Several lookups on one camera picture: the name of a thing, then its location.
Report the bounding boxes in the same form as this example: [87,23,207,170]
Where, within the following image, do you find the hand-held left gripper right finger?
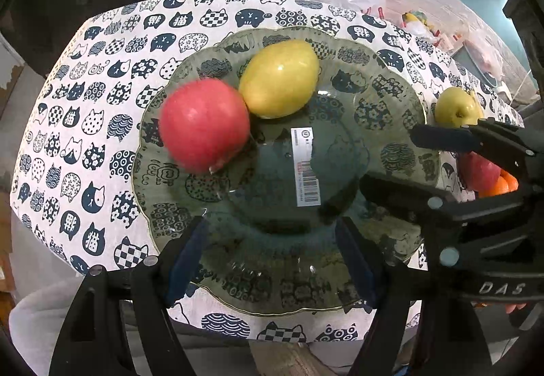
[335,217,496,376]

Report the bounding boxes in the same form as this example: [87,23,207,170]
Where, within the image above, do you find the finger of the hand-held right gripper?
[360,171,544,272]
[410,118,536,183]

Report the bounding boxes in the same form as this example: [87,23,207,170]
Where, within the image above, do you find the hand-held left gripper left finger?
[49,215,210,376]

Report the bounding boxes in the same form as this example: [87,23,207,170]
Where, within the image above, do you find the yellow-green apple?
[433,87,485,128]

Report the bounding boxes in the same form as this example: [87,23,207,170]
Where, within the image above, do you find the red apple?
[459,152,502,192]
[159,79,251,173]

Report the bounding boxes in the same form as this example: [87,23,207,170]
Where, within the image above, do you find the orange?
[479,186,511,199]
[498,170,520,192]

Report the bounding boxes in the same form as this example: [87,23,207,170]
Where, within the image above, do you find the green glass plate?
[132,28,443,317]

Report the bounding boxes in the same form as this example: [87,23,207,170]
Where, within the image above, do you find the yellow lemon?
[239,39,320,119]

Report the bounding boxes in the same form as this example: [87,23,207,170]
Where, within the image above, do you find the white barcode sticker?
[290,127,322,205]

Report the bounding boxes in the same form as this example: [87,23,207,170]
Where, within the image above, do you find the cat print tablecloth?
[8,0,525,345]

